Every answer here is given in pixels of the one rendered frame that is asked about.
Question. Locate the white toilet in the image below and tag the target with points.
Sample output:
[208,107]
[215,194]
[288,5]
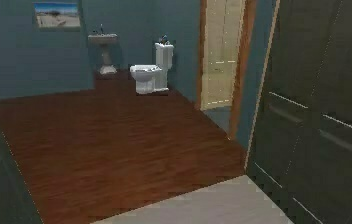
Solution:
[154,71]

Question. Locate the small dark items on toilet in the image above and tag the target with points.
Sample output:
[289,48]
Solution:
[164,39]

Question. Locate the cream room door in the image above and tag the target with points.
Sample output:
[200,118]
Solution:
[221,53]

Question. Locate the dark sink faucet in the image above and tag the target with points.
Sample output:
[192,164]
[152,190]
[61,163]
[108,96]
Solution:
[101,29]

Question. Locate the dark green room door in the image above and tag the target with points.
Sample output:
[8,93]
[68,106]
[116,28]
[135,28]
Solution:
[317,110]

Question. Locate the framed beach picture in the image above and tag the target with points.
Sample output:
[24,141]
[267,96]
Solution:
[57,15]

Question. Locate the white pedestal sink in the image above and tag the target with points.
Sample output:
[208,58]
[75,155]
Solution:
[105,50]

